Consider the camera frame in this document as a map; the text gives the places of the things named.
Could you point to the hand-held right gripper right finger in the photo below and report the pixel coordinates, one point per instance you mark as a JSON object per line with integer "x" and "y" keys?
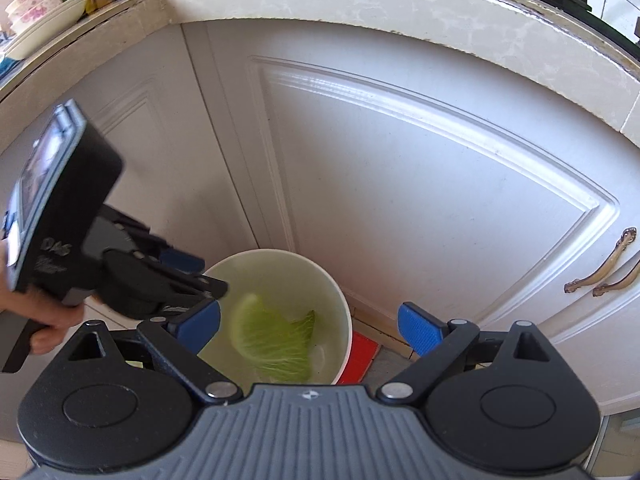
{"x": 420, "y": 331}

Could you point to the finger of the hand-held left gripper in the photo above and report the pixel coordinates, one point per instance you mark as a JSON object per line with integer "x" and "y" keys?
{"x": 205, "y": 287}
{"x": 182, "y": 260}

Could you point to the white plastic bin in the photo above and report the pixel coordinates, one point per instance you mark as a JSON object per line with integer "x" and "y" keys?
{"x": 280, "y": 270}

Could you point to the green cabbage leaf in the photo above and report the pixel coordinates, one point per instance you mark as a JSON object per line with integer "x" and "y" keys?
{"x": 275, "y": 340}

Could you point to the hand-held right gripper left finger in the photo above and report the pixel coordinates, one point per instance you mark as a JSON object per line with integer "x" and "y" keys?
{"x": 200, "y": 322}

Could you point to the stack of floral bowls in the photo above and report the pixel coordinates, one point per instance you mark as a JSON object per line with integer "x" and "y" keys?
{"x": 30, "y": 42}

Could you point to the person's left hand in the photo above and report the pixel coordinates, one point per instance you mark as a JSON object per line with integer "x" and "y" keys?
{"x": 47, "y": 316}

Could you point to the white cabinet door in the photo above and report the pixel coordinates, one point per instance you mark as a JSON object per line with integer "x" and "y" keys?
{"x": 400, "y": 185}
{"x": 150, "y": 135}
{"x": 600, "y": 355}

